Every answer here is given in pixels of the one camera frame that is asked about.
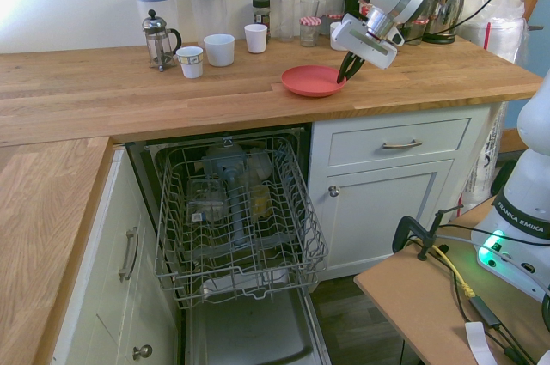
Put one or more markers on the brown mounting board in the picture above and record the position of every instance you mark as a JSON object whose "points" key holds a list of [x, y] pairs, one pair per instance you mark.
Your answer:
{"points": [[421, 296]]}

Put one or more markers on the dark jar black lid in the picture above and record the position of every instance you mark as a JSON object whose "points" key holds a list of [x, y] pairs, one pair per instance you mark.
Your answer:
{"points": [[261, 15]]}

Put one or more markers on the tall clear glass jar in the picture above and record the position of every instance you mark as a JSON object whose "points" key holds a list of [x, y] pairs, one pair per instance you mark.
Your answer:
{"points": [[334, 6]]}

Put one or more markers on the coral red plate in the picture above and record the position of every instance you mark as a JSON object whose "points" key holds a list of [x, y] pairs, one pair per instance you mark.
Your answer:
{"points": [[309, 81]]}

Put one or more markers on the silver electric kettle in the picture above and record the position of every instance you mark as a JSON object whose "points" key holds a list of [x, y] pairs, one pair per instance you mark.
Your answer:
{"points": [[447, 8]]}

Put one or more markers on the small white ribbed cup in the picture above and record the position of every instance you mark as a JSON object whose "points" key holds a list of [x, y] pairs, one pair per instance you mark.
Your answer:
{"points": [[256, 40]]}

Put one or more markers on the clear glass food container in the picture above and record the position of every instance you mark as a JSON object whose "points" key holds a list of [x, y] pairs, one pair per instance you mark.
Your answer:
{"points": [[206, 199]]}

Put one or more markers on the patterned paper cup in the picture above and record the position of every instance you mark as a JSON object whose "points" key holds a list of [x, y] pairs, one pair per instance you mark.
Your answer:
{"points": [[190, 63]]}

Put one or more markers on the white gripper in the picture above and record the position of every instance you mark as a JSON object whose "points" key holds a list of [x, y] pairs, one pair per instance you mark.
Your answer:
{"points": [[365, 45]]}

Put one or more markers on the glass jar red checkered lid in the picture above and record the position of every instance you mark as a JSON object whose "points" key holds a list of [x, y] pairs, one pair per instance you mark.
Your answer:
{"points": [[310, 32]]}

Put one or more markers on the round metal cabinet knob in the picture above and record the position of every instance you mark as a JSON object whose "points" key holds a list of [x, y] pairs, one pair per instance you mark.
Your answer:
{"points": [[334, 191], [142, 351]]}

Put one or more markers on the clear pitcher dark blue lid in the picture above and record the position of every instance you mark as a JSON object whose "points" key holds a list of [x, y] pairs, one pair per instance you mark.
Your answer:
{"points": [[208, 13]]}

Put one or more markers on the black C clamp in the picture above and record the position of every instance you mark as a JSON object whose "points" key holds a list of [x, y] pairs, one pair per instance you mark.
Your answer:
{"points": [[408, 227]]}

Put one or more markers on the white cabinet single drawer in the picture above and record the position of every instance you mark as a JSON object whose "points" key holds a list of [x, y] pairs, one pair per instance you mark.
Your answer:
{"points": [[386, 210]]}

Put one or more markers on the clear pitcher light blue lid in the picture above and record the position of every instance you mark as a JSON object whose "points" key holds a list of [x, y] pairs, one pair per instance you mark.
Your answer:
{"points": [[157, 0]]}

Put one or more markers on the large white mug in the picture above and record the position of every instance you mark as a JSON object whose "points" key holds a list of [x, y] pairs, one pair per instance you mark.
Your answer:
{"points": [[219, 51]]}

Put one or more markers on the white paper strip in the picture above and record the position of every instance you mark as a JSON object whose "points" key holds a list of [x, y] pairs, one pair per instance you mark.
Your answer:
{"points": [[479, 343]]}

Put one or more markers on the clear bottle green lid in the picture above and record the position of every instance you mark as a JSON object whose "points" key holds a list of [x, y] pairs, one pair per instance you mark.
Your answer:
{"points": [[286, 17]]}

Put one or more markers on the glass French press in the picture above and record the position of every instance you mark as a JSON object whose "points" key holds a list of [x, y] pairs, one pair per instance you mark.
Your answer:
{"points": [[159, 43]]}

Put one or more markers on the stainless dishwasher door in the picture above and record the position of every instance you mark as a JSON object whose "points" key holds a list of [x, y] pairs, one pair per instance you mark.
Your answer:
{"points": [[253, 335]]}

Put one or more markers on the white plastic wrapped pack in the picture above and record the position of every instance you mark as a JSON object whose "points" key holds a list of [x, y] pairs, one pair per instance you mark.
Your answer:
{"points": [[494, 34]]}

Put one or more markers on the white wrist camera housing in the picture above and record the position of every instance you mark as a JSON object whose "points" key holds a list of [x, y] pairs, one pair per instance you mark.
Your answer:
{"points": [[396, 37]]}

